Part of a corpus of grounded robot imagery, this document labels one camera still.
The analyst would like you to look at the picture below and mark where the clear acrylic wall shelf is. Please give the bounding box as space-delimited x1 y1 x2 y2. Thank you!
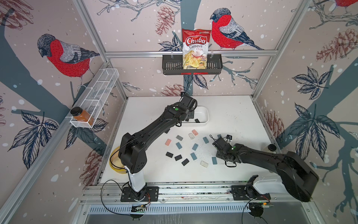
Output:
70 68 119 129

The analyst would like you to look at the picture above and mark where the white eraser upper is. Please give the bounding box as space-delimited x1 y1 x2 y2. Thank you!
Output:
188 133 195 140

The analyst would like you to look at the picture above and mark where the clear jar black lid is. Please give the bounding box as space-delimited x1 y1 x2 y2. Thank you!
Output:
265 144 277 153

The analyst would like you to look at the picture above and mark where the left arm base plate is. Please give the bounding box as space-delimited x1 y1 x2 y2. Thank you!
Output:
120 186 159 202

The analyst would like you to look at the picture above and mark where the grey eraser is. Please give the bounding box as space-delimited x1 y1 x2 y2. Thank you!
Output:
176 135 183 141

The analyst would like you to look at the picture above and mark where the black wire wall basket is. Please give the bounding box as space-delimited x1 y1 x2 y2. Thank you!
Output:
162 53 223 75

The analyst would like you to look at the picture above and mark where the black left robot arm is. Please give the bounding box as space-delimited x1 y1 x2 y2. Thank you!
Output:
118 93 198 201

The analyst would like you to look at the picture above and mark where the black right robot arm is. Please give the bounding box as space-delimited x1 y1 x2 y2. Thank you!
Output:
213 137 319 202

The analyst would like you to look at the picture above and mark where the white eraser bottom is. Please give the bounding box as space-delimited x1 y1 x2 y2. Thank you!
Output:
200 161 208 168

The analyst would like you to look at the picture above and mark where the white storage box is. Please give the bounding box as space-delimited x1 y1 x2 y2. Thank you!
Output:
182 106 209 127

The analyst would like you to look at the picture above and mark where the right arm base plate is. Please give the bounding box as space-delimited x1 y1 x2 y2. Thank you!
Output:
230 185 271 201

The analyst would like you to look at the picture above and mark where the pink eraser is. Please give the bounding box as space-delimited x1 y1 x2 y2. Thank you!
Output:
165 139 172 146
192 129 198 136

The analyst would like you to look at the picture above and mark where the white eraser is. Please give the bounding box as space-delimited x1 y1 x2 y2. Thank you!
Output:
200 161 208 168
188 133 195 140

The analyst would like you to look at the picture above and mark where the orange spice jar black lid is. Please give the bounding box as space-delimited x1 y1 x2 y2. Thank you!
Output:
70 106 94 126

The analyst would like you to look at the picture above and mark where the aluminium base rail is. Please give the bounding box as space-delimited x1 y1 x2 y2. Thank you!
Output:
79 181 311 205

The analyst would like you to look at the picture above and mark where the black eraser bottom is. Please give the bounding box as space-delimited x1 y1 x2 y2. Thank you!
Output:
182 159 189 166

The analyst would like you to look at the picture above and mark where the Chuba cassava chips bag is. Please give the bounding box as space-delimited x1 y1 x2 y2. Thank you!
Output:
182 29 211 69

